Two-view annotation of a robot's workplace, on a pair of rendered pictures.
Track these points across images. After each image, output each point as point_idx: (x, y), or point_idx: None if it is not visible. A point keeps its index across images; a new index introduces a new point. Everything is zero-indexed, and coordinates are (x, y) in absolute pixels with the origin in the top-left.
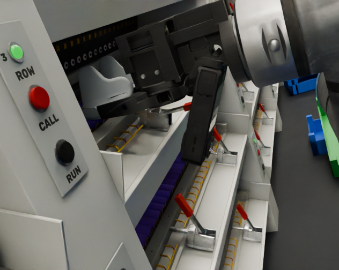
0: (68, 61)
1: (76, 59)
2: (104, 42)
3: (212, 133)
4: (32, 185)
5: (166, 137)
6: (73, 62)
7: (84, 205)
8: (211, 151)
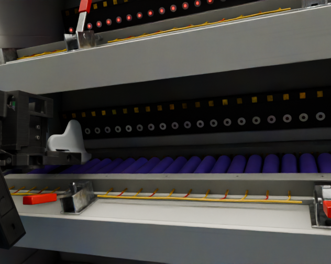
0: (180, 122)
1: (196, 122)
2: (272, 111)
3: None
4: None
5: (47, 214)
6: (186, 124)
7: None
8: None
